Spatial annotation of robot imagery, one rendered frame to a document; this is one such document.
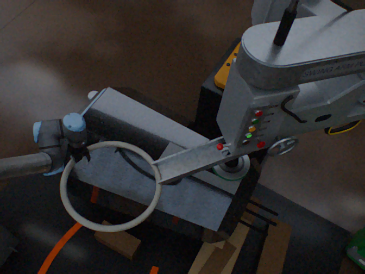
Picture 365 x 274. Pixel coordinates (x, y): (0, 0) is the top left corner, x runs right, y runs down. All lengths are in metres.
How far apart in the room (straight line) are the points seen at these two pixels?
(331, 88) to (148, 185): 1.07
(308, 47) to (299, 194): 1.80
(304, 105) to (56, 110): 2.25
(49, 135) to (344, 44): 1.22
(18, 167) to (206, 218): 1.01
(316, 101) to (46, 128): 1.16
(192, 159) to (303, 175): 1.45
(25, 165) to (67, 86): 2.00
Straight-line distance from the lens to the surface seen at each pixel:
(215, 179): 1.87
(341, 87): 1.60
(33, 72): 3.56
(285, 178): 2.94
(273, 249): 2.58
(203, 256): 2.34
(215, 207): 1.89
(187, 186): 1.88
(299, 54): 1.26
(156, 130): 2.00
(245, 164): 1.92
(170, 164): 1.78
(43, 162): 1.50
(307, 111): 1.55
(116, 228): 1.62
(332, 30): 1.41
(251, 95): 1.28
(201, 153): 1.77
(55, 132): 1.57
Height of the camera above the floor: 2.45
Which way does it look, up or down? 56 degrees down
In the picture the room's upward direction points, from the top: 8 degrees clockwise
